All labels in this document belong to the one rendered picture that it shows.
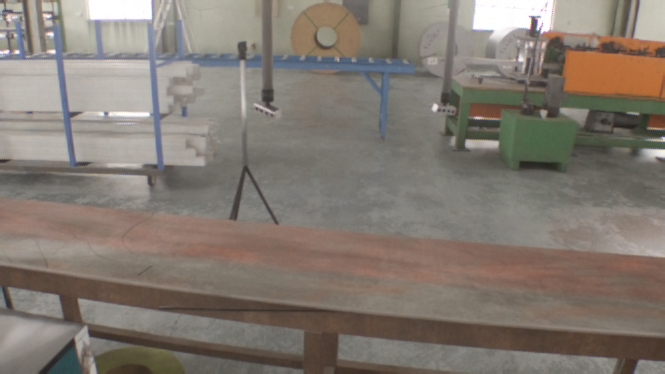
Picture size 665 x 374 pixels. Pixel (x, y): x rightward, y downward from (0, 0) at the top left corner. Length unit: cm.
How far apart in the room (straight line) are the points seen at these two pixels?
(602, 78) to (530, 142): 134
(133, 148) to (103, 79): 60
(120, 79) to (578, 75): 461
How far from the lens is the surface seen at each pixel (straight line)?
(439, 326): 131
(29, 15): 913
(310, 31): 1105
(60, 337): 141
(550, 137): 527
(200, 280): 141
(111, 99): 433
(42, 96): 462
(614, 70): 620
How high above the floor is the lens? 152
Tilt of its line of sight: 21 degrees down
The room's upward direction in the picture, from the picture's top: 2 degrees clockwise
